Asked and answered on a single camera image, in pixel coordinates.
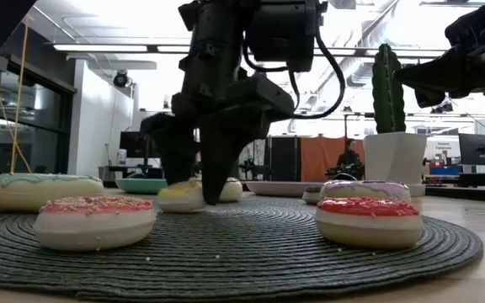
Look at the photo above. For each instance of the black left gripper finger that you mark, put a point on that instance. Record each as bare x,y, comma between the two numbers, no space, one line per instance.
175,147
221,155

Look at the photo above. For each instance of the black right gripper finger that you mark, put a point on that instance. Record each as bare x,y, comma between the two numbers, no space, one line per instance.
425,73
430,97

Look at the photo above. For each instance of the chocolate iced drizzled donut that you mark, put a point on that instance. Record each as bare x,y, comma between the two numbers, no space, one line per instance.
232,191

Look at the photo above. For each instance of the small yellow iced donut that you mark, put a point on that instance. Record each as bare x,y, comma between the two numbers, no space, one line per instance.
179,198

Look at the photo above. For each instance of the small brown iced donut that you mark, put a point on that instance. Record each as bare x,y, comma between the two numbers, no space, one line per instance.
311,196

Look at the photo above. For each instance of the large purple iced donut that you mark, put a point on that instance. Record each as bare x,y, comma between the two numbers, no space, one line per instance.
364,189

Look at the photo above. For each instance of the pink sprinkled donut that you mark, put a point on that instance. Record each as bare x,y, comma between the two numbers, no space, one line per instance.
95,229

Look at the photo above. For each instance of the small red iced donut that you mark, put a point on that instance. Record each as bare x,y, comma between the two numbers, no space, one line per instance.
369,229

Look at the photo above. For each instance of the large green iced donut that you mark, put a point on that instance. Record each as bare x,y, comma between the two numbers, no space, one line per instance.
36,193

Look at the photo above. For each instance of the background black robot arm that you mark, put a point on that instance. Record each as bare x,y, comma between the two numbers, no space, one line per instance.
255,167

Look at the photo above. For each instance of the grey patterned cloth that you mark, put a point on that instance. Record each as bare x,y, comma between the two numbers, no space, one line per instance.
257,149

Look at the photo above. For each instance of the green cactus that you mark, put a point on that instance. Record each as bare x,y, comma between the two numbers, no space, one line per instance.
387,92

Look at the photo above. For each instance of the black computer monitor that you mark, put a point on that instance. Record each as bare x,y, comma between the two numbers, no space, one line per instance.
478,149
131,145

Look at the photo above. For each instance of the teal plate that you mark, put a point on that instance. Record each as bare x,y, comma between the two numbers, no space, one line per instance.
139,186

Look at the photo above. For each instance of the white container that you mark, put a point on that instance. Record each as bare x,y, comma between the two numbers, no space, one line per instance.
121,156

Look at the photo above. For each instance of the black curtain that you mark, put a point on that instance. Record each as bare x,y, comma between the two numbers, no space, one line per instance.
284,157

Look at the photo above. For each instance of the purple plate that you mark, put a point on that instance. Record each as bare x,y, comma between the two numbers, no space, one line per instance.
280,189

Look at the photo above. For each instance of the white plant pot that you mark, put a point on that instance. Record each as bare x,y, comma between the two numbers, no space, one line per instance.
394,157

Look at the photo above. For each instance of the round black ceiling spotlight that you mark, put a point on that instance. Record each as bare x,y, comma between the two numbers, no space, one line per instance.
120,79

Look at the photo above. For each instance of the orange curtain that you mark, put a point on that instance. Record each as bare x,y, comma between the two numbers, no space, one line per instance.
316,157

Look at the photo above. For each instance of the round grey woven placemat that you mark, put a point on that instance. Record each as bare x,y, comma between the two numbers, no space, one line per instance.
242,252

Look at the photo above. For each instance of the person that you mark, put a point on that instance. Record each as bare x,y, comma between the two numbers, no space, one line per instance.
349,159

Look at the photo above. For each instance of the long ceiling light bar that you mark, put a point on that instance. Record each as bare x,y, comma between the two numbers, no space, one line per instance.
99,47

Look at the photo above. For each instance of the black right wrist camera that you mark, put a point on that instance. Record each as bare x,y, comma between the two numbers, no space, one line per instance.
482,23

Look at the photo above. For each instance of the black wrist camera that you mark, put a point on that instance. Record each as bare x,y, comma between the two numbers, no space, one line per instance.
482,23
284,33

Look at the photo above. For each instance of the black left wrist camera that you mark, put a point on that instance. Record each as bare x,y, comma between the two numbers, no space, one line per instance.
284,33

